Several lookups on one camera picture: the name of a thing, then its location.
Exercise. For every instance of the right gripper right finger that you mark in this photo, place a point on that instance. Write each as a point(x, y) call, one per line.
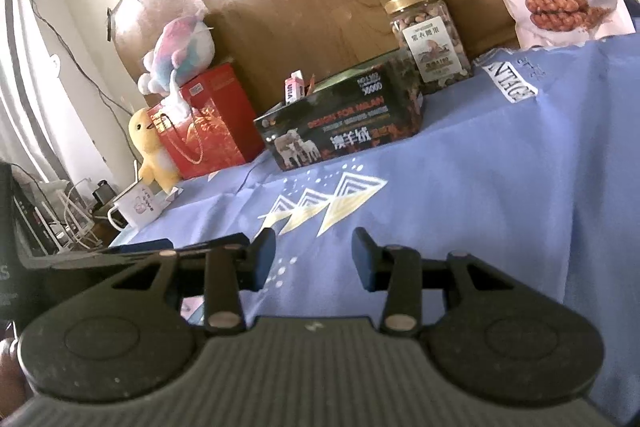
point(403, 274)

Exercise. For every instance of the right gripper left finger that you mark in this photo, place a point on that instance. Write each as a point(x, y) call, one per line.
point(219, 271)

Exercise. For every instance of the white ceramic mug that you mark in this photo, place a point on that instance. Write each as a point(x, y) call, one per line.
point(138, 206)

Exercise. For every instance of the yellow duck plush toy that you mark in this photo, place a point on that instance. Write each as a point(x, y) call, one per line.
point(157, 165)

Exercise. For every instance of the red gift bag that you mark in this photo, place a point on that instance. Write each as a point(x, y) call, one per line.
point(213, 129)

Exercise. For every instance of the blue patterned tablecloth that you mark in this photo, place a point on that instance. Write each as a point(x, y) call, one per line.
point(531, 165)

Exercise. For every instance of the black cardboard storage box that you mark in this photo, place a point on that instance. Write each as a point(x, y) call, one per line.
point(371, 104)

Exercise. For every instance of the pink snack stick box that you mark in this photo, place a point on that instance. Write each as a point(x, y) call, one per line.
point(294, 87)

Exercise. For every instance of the pastel unicorn plush toy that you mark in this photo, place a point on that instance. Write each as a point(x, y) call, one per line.
point(184, 50)

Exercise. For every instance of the glass jar of nuts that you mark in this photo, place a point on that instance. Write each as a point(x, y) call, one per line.
point(426, 29)

